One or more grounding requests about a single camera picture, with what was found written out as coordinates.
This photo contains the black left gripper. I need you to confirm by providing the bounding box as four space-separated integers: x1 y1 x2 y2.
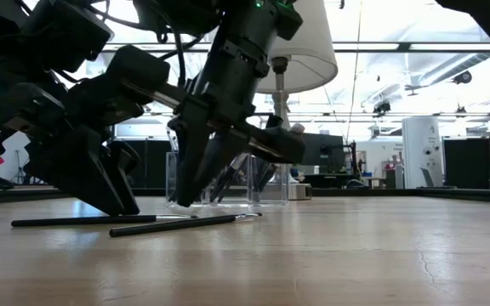
0 75 145 217

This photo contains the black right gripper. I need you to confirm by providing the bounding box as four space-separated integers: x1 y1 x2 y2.
167 39 272 208

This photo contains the large rounded makeup brush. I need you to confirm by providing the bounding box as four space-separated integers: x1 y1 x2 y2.
209 153 249 203

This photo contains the thin black makeup brush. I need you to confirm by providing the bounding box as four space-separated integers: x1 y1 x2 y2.
10 213 199 228
109 212 264 238
166 127 179 155

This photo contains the clear acrylic brush organizer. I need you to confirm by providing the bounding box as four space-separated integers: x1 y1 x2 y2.
166 150 289 208

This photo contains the large tapered powder makeup brush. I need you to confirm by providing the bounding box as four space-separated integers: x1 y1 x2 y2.
254 122 306 193

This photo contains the black room divider panel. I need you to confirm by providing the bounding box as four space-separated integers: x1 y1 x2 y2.
443 138 490 190
112 139 174 189

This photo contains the black computer monitor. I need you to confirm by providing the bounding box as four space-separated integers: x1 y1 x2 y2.
303 133 345 175

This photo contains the table lamp white shade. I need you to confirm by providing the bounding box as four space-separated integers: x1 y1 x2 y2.
255 0 339 201

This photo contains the black ceiling spotlight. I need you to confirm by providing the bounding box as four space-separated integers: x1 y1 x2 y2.
372 100 393 115
453 70 474 85

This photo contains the black right camera cable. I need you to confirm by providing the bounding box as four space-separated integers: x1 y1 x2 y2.
155 25 206 88

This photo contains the black camera cable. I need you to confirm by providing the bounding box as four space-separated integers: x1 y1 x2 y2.
155 25 206 88
85 0 152 33

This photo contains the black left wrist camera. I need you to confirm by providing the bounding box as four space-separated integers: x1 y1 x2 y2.
103 44 172 105

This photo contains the black overhead frame beam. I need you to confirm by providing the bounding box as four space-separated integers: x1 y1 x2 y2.
100 42 490 54
142 110 490 119

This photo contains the black left camera cable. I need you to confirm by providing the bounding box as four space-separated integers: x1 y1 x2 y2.
85 0 152 33

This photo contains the black aluminium table frame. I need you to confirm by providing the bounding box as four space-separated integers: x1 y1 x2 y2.
0 185 490 206

